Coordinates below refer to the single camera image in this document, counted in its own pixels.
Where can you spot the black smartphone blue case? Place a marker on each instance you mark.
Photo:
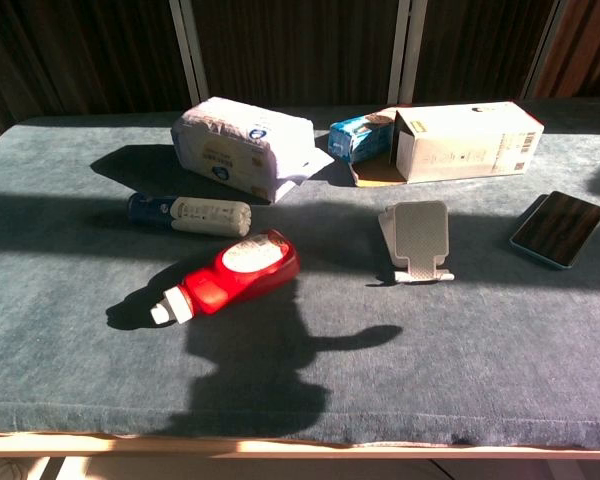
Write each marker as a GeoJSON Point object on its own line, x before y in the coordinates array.
{"type": "Point", "coordinates": [558, 229]}

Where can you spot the white phone stand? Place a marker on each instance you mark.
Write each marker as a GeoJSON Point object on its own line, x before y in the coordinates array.
{"type": "Point", "coordinates": [419, 235]}

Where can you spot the red bottle with white cap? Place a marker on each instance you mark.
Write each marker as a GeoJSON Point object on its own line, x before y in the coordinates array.
{"type": "Point", "coordinates": [240, 275]}

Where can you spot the blue and white tube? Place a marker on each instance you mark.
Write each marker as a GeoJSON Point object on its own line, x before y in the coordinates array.
{"type": "Point", "coordinates": [200, 216]}

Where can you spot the white tissue pack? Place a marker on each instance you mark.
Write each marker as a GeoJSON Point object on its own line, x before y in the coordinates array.
{"type": "Point", "coordinates": [240, 140]}

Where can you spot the blue snack package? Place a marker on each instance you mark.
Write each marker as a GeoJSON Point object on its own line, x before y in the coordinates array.
{"type": "Point", "coordinates": [357, 137]}

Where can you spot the dark brown curtain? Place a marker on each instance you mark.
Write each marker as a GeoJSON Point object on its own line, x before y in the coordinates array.
{"type": "Point", "coordinates": [475, 50]}
{"type": "Point", "coordinates": [80, 50]}
{"type": "Point", "coordinates": [300, 50]}

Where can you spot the white cardboard box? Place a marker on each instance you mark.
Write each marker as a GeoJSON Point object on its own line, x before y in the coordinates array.
{"type": "Point", "coordinates": [465, 145]}

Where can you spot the grey-blue table cloth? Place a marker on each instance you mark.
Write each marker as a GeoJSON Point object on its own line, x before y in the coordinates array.
{"type": "Point", "coordinates": [130, 360]}

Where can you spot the orange-red curtain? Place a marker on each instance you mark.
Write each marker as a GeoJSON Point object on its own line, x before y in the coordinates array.
{"type": "Point", "coordinates": [587, 45]}

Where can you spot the white window frame post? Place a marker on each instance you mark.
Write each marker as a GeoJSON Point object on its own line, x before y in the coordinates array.
{"type": "Point", "coordinates": [542, 50]}
{"type": "Point", "coordinates": [405, 50]}
{"type": "Point", "coordinates": [190, 50]}

